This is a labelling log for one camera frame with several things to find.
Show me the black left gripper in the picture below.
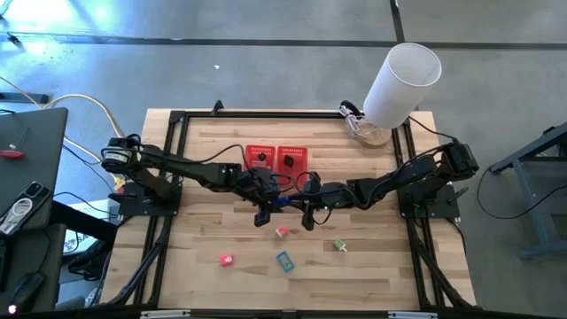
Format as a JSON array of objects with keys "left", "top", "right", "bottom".
[{"left": 241, "top": 167, "right": 283, "bottom": 229}]

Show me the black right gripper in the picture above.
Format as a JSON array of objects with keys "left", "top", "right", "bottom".
[{"left": 301, "top": 171, "right": 356, "bottom": 232}]

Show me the teal rectangular box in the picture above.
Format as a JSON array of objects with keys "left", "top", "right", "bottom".
[{"left": 276, "top": 251, "right": 296, "bottom": 273}]

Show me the white cylindrical lamp shade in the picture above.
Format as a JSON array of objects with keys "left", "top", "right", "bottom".
[{"left": 353, "top": 42, "right": 443, "bottom": 150}]

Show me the white label strip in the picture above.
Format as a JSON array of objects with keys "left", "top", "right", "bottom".
[
  {"left": 387, "top": 310, "right": 439, "bottom": 319},
  {"left": 139, "top": 309, "right": 192, "bottom": 319}
]

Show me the black bag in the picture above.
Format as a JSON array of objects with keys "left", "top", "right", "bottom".
[{"left": 66, "top": 238, "right": 113, "bottom": 284}]

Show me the white printed box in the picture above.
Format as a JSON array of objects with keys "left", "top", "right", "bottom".
[{"left": 61, "top": 198, "right": 117, "bottom": 256}]

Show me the blue grey metal stand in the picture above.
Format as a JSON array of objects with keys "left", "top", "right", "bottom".
[{"left": 486, "top": 121, "right": 567, "bottom": 261}]

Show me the smartphone in clear case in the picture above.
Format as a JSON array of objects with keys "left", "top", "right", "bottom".
[{"left": 0, "top": 180, "right": 53, "bottom": 236}]

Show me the black floor bar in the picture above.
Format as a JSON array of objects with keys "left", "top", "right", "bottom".
[{"left": 0, "top": 91, "right": 50, "bottom": 105}]

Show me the black aluminium table frame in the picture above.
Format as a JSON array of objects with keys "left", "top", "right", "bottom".
[{"left": 101, "top": 100, "right": 478, "bottom": 311}]

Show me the white coiled lamp cable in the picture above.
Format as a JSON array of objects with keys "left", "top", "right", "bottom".
[{"left": 338, "top": 100, "right": 377, "bottom": 138}]

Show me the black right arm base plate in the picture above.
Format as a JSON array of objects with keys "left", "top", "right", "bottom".
[{"left": 396, "top": 182, "right": 462, "bottom": 221}]

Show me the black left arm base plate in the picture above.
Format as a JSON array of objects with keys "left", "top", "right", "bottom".
[{"left": 108, "top": 183, "right": 183, "bottom": 218}]

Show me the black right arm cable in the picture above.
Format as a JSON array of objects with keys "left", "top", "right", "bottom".
[{"left": 407, "top": 115, "right": 457, "bottom": 143}]

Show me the black floor cable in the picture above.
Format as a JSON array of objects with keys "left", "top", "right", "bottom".
[{"left": 477, "top": 166, "right": 567, "bottom": 220}]

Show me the red handled screwdriver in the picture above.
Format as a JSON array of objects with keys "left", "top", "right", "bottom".
[{"left": 0, "top": 127, "right": 31, "bottom": 160}]

